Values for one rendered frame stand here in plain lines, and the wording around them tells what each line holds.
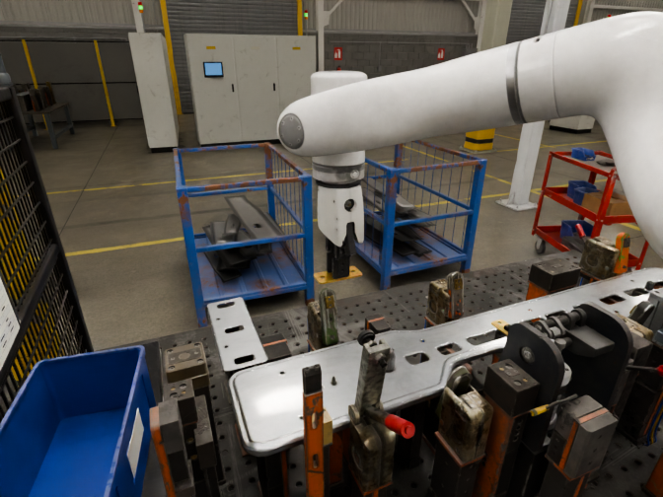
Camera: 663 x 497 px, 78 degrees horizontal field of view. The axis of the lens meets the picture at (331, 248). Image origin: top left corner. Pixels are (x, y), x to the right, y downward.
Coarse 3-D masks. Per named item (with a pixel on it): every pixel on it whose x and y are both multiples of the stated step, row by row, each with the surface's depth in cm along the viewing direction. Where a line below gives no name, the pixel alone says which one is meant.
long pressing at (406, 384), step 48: (576, 288) 120; (624, 288) 119; (384, 336) 99; (432, 336) 99; (240, 384) 84; (288, 384) 84; (336, 384) 84; (384, 384) 84; (432, 384) 84; (240, 432) 74; (288, 432) 73
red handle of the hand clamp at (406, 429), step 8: (368, 408) 68; (376, 408) 67; (368, 416) 68; (376, 416) 64; (384, 416) 62; (392, 416) 60; (384, 424) 62; (392, 424) 59; (400, 424) 57; (408, 424) 57; (400, 432) 57; (408, 432) 56
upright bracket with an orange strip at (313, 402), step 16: (304, 368) 60; (320, 368) 60; (304, 384) 60; (320, 384) 61; (304, 400) 61; (320, 400) 62; (304, 416) 63; (320, 416) 63; (304, 432) 65; (320, 432) 65; (304, 448) 67; (320, 448) 66; (320, 464) 68; (320, 480) 70; (320, 496) 71
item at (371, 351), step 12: (360, 336) 64; (372, 336) 64; (372, 348) 61; (384, 348) 61; (372, 360) 62; (384, 360) 61; (360, 372) 65; (372, 372) 63; (384, 372) 64; (360, 384) 66; (372, 384) 65; (360, 396) 67; (372, 396) 67; (360, 408) 68; (360, 420) 69
